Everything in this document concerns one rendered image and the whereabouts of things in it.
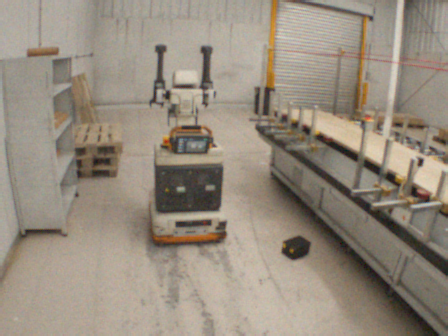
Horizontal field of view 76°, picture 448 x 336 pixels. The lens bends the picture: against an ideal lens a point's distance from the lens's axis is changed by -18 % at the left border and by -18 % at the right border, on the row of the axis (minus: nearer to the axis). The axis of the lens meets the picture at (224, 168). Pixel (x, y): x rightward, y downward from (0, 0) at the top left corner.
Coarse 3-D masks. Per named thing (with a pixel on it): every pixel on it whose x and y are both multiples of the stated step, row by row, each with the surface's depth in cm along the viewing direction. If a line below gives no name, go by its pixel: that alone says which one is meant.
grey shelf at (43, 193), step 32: (32, 64) 220; (64, 64) 304; (32, 96) 228; (64, 96) 315; (32, 128) 236; (64, 128) 284; (32, 160) 245; (64, 160) 309; (32, 192) 253; (64, 192) 328; (32, 224) 262; (64, 224) 270
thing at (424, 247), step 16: (256, 128) 420; (288, 144) 338; (304, 160) 303; (320, 176) 276; (336, 176) 258; (368, 208) 213; (384, 224) 196; (400, 224) 183; (416, 240) 167; (432, 256) 154
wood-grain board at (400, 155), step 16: (304, 112) 410; (320, 112) 426; (320, 128) 328; (336, 128) 336; (352, 128) 345; (352, 144) 277; (368, 144) 283; (384, 144) 289; (400, 144) 295; (368, 160) 244; (400, 160) 243; (432, 160) 251; (416, 176) 208; (432, 176) 210; (432, 192) 181
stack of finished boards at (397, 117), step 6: (354, 114) 924; (360, 114) 897; (366, 114) 871; (372, 114) 870; (378, 114) 881; (384, 114) 901; (396, 114) 936; (402, 114) 956; (408, 114) 984; (378, 120) 866; (384, 120) 873; (396, 120) 887; (402, 120) 894; (414, 120) 910; (420, 120) 918
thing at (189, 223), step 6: (168, 222) 267; (174, 222) 268; (180, 222) 269; (186, 222) 271; (192, 222) 272; (198, 222) 273; (204, 222) 274; (210, 222) 276; (216, 222) 277; (168, 228) 269; (174, 228) 270
